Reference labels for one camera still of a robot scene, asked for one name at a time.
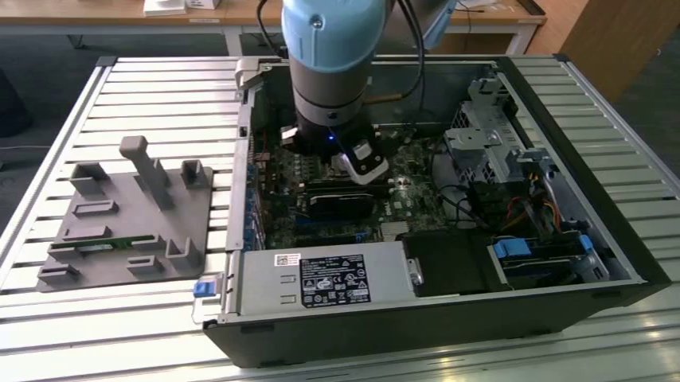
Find grey parts rack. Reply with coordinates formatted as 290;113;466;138
33;134;215;294

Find RAM slot white clips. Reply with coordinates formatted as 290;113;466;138
303;179;393;185
303;188;394;194

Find silver power supply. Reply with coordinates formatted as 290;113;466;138
232;242;418;319

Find black graphics card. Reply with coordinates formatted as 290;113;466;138
304;192;377;223

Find large white box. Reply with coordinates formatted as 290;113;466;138
143;0;188;18

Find wooden desk white frame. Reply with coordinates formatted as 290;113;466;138
0;0;548;57

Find grey case handle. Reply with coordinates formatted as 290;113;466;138
232;57;272;92

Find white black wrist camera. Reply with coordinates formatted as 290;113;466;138
331;139;390;186

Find black plastic shroud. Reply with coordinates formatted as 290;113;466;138
401;229;498;298

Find green motherboard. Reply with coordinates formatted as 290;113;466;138
248;127;453;250

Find green RAM stick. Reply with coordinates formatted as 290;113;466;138
49;235;159;255

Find RAM slot black clips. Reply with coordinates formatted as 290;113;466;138
303;184;393;190

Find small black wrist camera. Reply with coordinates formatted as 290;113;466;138
278;125;299;151

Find black PC case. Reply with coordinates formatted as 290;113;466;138
200;53;672;369

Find wooden cabinet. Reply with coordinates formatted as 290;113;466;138
522;0;680;104

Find silver chipset heatsink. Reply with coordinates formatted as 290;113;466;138
381;221;414;242

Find silver metal drive cage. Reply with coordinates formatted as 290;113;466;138
443;77;548;188

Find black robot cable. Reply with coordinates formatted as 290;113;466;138
395;0;427;99

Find pale blue teach pendant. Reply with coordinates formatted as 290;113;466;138
423;0;459;49

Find yellow red wire bundle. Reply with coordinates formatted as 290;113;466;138
498;170;564;232

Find white paper sheets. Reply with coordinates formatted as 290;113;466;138
457;0;525;14

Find blue disk carrier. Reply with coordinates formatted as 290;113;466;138
490;236;580;286

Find CPU socket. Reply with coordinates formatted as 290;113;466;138
323;157;355;179

